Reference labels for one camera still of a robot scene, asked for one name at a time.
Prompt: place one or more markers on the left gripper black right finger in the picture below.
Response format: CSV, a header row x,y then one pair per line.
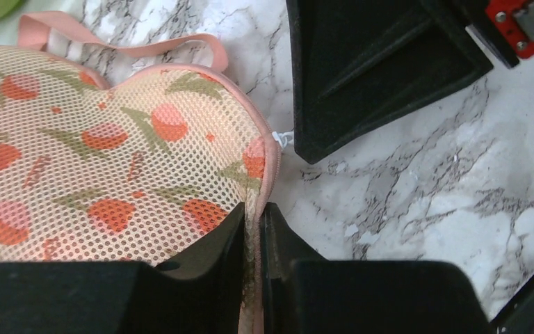
x,y
305,293

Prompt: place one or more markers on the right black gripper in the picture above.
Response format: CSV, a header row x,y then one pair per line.
x,y
358,65

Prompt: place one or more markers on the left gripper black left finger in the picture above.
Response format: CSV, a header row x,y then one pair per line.
x,y
197,291

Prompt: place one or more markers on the white zip tie pull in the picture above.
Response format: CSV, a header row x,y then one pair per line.
x,y
284,139

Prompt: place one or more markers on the floral mesh laundry bag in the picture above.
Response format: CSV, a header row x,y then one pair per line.
x,y
136,171

